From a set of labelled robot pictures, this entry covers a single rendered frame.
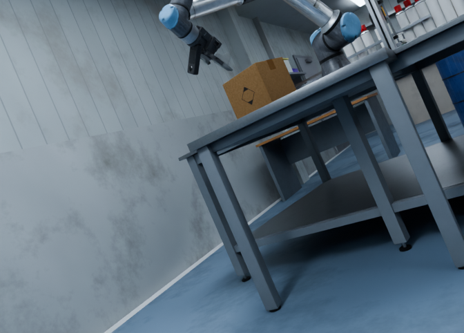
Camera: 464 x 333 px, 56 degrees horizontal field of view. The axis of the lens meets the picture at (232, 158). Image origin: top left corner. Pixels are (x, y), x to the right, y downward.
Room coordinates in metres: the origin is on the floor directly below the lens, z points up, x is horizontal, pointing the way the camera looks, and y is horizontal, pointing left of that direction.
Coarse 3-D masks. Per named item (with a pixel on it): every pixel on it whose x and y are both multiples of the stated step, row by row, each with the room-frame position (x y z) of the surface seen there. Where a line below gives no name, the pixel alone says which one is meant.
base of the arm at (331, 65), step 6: (336, 54) 1.96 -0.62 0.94; (342, 54) 1.98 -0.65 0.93; (324, 60) 1.98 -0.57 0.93; (330, 60) 1.97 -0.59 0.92; (336, 60) 1.96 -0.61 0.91; (342, 60) 1.96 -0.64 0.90; (348, 60) 1.99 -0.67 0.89; (324, 66) 1.99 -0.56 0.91; (330, 66) 1.97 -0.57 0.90; (336, 66) 1.95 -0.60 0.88; (342, 66) 1.96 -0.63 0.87; (324, 72) 2.01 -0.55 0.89; (330, 72) 1.97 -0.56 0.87
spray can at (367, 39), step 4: (364, 24) 2.41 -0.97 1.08; (364, 28) 2.40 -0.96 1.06; (364, 32) 2.40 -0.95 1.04; (368, 32) 2.39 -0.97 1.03; (364, 36) 2.40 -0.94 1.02; (368, 36) 2.39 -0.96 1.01; (364, 40) 2.41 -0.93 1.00; (368, 40) 2.39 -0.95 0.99; (372, 40) 2.40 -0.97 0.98; (368, 44) 2.40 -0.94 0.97; (372, 48) 2.39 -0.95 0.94; (376, 48) 2.40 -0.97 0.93; (368, 52) 2.42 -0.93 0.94; (372, 52) 2.40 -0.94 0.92
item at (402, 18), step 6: (396, 6) 2.28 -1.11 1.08; (396, 12) 2.29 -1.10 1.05; (402, 12) 2.26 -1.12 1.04; (396, 18) 2.29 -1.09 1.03; (402, 18) 2.27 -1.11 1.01; (402, 24) 2.27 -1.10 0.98; (408, 24) 2.26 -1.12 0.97; (408, 30) 2.27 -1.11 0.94; (408, 36) 2.27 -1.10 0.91; (414, 36) 2.27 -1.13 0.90
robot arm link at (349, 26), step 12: (288, 0) 1.81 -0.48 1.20; (300, 0) 1.80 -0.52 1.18; (312, 0) 1.80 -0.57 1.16; (300, 12) 1.85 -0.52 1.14; (312, 12) 1.82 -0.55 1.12; (324, 12) 1.82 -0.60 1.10; (336, 12) 1.83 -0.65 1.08; (348, 12) 1.83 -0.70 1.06; (324, 24) 1.85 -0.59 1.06; (336, 24) 1.83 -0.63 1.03; (348, 24) 1.82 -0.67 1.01; (324, 36) 1.93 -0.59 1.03; (336, 36) 1.86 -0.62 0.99; (348, 36) 1.83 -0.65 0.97; (336, 48) 1.93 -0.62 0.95
